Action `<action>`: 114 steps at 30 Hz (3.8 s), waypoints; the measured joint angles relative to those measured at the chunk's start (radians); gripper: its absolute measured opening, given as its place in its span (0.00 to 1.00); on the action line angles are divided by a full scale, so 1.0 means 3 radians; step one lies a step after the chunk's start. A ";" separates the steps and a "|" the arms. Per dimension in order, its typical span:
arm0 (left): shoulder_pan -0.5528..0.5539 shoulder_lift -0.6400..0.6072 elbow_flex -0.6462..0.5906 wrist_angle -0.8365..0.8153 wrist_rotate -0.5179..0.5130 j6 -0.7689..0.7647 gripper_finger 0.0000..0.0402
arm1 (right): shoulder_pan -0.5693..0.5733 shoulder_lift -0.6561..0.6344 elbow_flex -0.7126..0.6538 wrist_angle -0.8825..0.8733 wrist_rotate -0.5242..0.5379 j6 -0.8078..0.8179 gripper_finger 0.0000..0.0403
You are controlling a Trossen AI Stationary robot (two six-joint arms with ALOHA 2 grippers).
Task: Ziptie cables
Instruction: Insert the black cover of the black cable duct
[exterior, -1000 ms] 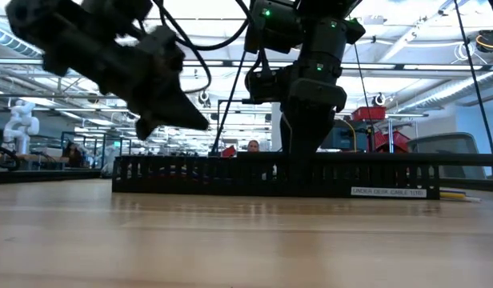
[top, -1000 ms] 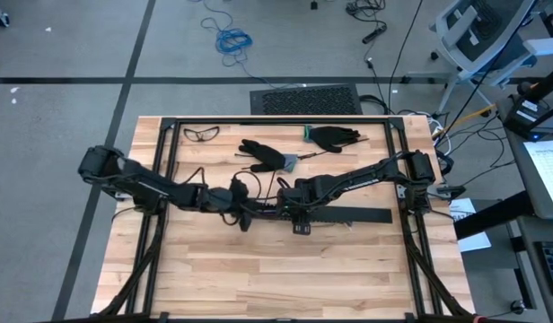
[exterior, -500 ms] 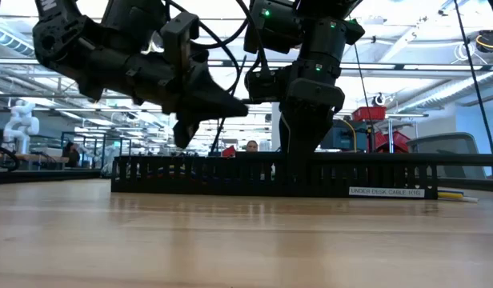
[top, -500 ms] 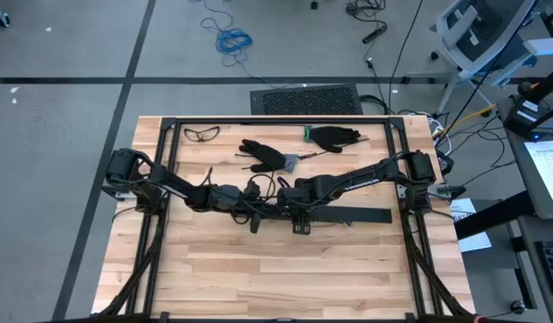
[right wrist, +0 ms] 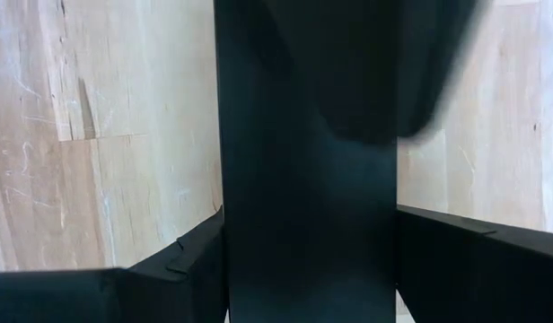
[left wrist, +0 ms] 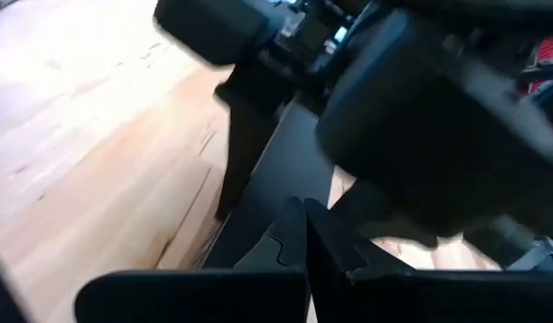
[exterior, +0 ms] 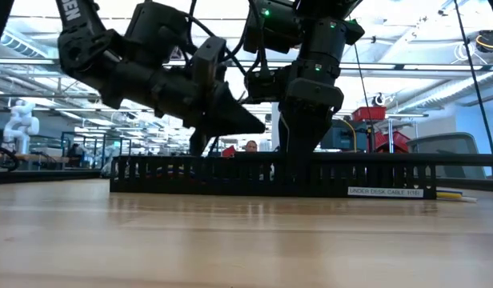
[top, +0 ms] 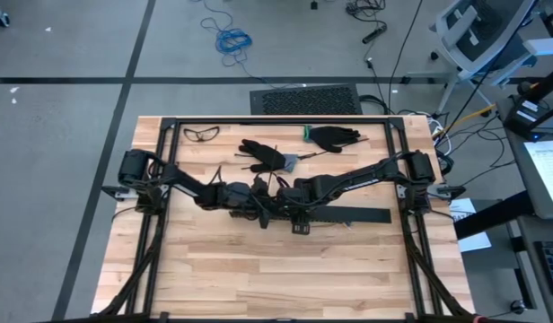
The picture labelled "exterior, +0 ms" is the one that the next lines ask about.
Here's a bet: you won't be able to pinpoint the black ceiling cord reel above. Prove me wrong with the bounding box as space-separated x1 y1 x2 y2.
475 29 493 54

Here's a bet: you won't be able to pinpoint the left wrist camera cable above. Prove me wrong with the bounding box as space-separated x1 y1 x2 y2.
185 0 250 77

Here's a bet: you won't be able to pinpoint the dark monitor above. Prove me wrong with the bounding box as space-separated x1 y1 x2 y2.
319 118 370 152

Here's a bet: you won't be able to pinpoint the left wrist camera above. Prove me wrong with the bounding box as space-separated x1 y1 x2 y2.
191 35 228 90

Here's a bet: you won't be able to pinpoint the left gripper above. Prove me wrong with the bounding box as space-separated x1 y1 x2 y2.
110 59 267 158

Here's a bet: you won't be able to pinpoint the black slotted cable duct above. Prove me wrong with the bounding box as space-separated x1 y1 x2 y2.
109 153 439 201

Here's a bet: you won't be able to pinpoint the white humanoid robot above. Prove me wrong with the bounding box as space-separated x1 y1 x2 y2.
98 144 122 177
1 98 41 155

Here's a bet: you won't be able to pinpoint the red storage bins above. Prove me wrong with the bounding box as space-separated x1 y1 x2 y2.
351 106 412 154

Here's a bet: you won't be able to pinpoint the grey office chair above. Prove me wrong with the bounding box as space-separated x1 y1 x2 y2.
406 131 487 180

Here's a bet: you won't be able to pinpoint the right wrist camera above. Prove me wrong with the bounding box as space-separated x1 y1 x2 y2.
244 66 291 104

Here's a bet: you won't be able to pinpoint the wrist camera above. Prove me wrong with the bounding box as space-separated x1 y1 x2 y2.
191 35 228 90
244 66 291 104

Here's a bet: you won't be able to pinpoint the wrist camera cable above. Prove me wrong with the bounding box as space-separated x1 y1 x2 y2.
185 0 250 77
246 0 271 75

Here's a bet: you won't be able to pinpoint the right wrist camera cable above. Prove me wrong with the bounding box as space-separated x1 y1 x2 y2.
246 0 271 75

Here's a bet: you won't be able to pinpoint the red cable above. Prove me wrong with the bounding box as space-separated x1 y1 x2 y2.
154 170 191 179

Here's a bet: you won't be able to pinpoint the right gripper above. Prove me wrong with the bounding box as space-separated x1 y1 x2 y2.
277 58 346 159

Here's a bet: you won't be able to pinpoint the black hose loop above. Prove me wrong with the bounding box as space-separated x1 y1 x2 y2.
0 144 20 172

